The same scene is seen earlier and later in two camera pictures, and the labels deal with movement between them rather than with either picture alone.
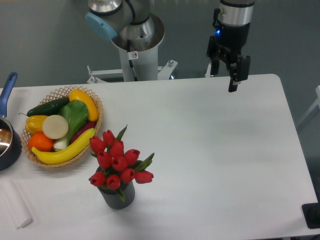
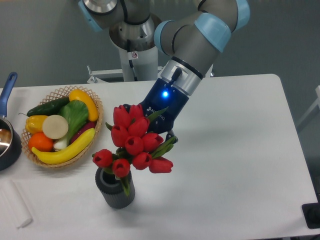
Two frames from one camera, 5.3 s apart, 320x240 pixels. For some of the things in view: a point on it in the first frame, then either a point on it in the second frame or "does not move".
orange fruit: (39, 141) does not move
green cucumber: (51, 107) does not move
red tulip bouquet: (116, 165) to (136, 146)
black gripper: (231, 41) to (164, 95)
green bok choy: (76, 113) does not move
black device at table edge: (311, 214) does not move
